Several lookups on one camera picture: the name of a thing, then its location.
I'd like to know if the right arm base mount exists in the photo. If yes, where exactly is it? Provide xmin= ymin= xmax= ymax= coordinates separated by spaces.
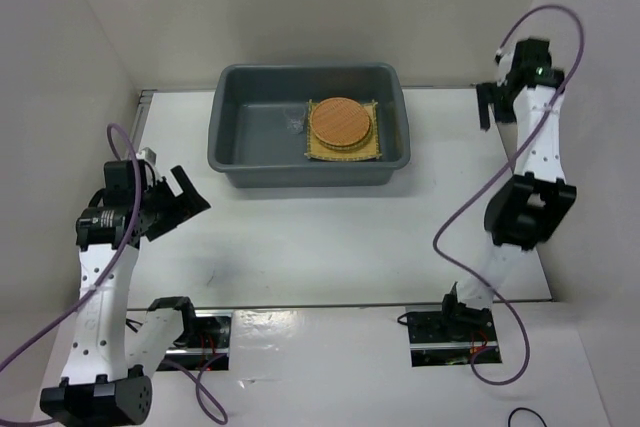
xmin=396 ymin=308 xmax=502 ymax=368

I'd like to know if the grey plastic bin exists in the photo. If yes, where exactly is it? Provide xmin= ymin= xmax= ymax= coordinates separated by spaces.
xmin=207 ymin=62 xmax=411 ymax=188

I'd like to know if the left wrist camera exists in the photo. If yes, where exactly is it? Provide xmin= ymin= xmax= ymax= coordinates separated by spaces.
xmin=136 ymin=147 xmax=156 ymax=165

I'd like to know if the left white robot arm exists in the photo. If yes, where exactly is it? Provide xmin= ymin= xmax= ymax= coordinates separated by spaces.
xmin=40 ymin=159 xmax=210 ymax=426

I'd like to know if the black cable loop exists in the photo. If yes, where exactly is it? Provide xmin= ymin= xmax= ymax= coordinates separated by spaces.
xmin=508 ymin=407 xmax=547 ymax=427

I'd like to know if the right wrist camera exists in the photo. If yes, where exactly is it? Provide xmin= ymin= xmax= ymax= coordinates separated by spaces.
xmin=494 ymin=47 xmax=515 ymax=87

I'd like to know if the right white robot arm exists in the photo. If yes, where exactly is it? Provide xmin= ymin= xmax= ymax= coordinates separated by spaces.
xmin=438 ymin=38 xmax=577 ymax=340

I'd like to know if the aluminium frame rail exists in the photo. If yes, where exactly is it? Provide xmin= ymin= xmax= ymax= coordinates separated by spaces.
xmin=131 ymin=90 xmax=155 ymax=144

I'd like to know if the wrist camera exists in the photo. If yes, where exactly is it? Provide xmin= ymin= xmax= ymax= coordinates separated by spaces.
xmin=494 ymin=47 xmax=515 ymax=87
xmin=136 ymin=147 xmax=156 ymax=165

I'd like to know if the clear plastic cup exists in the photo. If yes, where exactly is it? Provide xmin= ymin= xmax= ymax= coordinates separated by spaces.
xmin=283 ymin=107 xmax=307 ymax=135

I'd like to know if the orange round woven tray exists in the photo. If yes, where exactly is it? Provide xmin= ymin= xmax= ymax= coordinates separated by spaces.
xmin=309 ymin=97 xmax=372 ymax=148

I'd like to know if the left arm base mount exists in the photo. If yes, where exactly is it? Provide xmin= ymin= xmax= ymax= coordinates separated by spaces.
xmin=166 ymin=310 xmax=232 ymax=372

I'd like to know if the square bamboo mat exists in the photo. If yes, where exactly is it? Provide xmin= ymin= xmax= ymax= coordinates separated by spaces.
xmin=306 ymin=100 xmax=382 ymax=162

